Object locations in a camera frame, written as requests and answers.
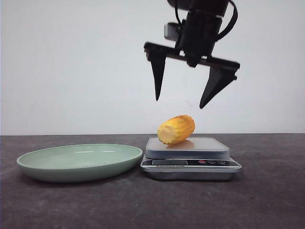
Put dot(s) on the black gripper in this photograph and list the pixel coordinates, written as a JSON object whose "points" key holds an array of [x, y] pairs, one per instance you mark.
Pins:
{"points": [[198, 34]]}

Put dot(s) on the yellow corn cob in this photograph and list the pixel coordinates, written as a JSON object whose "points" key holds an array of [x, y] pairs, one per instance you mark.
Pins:
{"points": [[176, 129]]}

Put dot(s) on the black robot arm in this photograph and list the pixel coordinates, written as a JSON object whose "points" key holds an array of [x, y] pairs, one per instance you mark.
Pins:
{"points": [[217, 7]]}

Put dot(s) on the silver digital kitchen scale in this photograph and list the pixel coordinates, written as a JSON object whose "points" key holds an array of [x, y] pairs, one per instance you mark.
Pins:
{"points": [[196, 158]]}

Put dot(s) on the pale green shallow plate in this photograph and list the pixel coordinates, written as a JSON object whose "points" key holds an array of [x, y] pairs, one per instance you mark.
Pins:
{"points": [[79, 163]]}

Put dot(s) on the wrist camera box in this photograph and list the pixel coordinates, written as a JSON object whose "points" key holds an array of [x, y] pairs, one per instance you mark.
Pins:
{"points": [[171, 31]]}

